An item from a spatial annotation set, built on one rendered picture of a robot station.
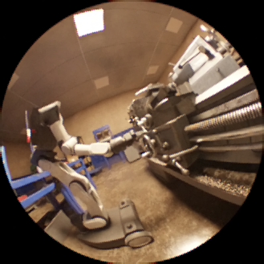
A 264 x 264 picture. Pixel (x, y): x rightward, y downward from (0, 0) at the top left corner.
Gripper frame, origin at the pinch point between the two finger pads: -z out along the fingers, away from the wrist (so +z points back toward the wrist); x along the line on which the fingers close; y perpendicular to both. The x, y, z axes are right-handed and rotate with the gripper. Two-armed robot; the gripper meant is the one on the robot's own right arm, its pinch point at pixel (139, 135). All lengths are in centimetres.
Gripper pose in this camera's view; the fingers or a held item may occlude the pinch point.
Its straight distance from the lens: 56.4
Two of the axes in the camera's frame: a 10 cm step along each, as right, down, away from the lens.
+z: -9.0, 4.0, -1.7
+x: -1.0, -5.7, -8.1
